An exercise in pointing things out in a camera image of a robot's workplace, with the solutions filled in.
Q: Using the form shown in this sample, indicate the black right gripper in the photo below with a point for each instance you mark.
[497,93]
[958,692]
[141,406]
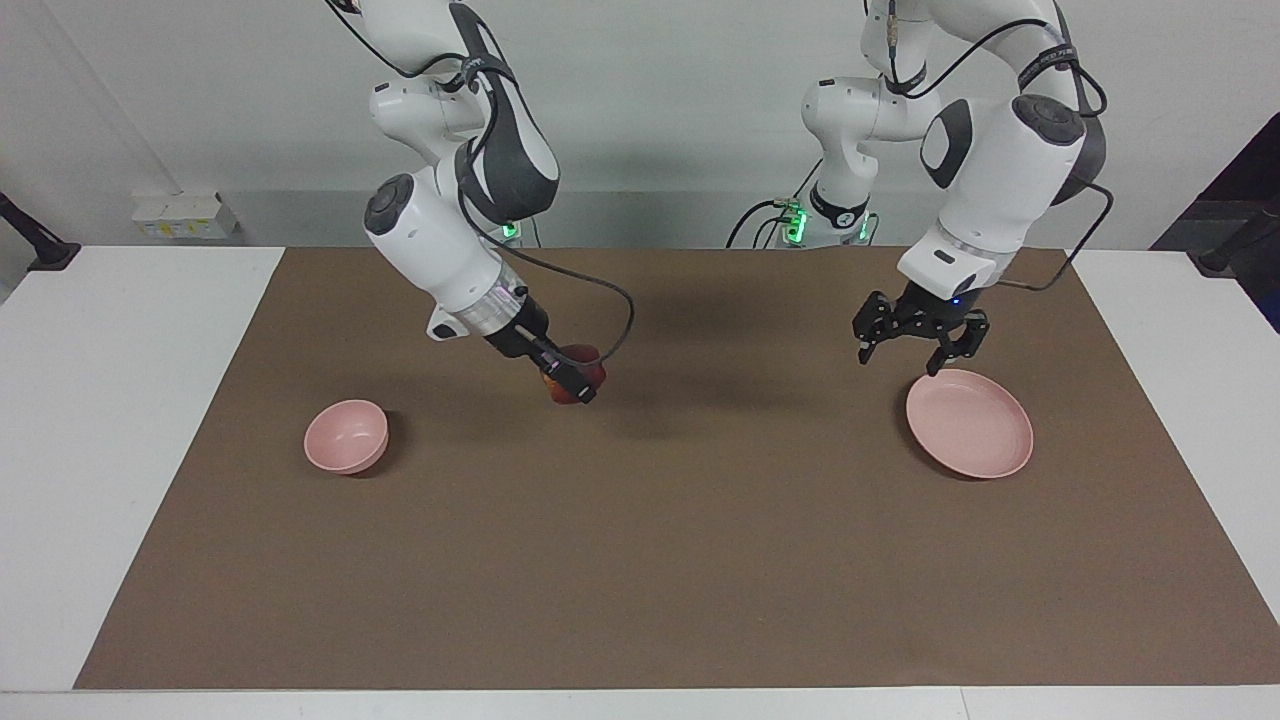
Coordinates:
[520,335]

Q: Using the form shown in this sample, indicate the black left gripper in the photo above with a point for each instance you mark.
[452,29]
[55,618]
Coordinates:
[930,315]

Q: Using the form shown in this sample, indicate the dark red apple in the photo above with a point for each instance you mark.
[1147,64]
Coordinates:
[592,368]

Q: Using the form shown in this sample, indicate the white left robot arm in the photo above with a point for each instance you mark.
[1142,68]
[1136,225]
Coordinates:
[990,200]

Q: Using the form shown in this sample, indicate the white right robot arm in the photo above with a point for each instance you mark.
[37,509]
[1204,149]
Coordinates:
[430,240]

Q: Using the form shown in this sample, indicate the pink plate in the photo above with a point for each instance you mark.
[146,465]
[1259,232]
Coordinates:
[970,425]

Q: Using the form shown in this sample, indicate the pink bowl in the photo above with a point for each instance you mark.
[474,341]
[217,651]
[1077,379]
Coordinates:
[345,435]

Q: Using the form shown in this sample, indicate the brown table mat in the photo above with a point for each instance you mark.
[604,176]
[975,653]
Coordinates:
[700,550]

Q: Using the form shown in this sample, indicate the black clamp stand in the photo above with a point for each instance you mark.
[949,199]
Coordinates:
[40,250]

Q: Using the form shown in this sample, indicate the white wall power strip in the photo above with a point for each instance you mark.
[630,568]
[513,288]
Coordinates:
[185,215]

